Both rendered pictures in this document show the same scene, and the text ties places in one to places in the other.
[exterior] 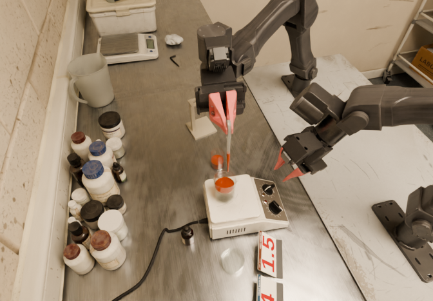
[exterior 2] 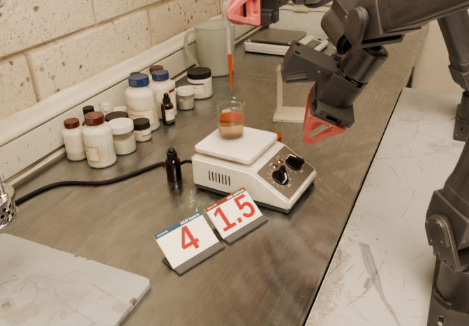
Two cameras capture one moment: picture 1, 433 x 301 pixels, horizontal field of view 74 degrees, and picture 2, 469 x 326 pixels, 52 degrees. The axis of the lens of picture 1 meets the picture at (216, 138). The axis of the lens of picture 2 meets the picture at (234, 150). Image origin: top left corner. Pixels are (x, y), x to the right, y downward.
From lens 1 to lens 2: 65 cm
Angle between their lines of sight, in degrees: 37
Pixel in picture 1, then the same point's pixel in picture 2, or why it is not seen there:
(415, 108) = not seen: outside the picture
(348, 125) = (348, 27)
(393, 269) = (390, 312)
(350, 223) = (380, 248)
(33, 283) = (28, 119)
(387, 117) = (383, 11)
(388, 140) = not seen: outside the picture
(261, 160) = (331, 158)
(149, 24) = not seen: hidden behind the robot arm
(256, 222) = (242, 172)
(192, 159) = not seen: hidden behind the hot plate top
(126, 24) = (301, 23)
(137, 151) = (206, 111)
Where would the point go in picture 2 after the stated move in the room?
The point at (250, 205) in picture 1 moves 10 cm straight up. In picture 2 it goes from (248, 151) to (246, 98)
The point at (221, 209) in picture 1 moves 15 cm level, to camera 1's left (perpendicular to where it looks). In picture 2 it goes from (215, 143) to (160, 123)
